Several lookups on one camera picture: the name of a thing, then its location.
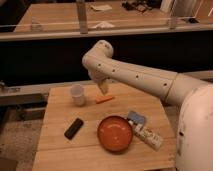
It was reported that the white ceramic cup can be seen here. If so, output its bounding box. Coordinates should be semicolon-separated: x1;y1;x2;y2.
70;84;85;106

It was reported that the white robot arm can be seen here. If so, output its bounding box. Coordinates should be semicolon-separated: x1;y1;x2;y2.
82;40;213;171

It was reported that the orange carrot piece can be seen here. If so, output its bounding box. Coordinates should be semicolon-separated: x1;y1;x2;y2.
95;95;114;104

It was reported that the red round bowl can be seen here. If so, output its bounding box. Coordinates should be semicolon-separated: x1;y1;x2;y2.
97;116;133;153

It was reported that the black remote control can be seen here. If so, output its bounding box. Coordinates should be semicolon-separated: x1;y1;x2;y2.
64;118;84;140

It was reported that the white crumpled cloth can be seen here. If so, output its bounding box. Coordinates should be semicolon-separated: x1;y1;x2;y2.
92;21;115;29

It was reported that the white printed tube package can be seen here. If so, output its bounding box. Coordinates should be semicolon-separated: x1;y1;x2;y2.
129;120;163;150

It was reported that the white paper sheet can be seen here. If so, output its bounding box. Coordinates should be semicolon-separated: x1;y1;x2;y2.
90;5;112;11

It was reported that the black device pile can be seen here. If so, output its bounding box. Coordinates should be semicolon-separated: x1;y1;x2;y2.
122;0;152;13

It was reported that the grey vertical post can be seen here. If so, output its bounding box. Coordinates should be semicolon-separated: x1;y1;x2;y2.
76;0;88;34

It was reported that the metal rail frame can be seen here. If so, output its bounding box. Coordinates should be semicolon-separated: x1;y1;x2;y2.
0;70;213;107

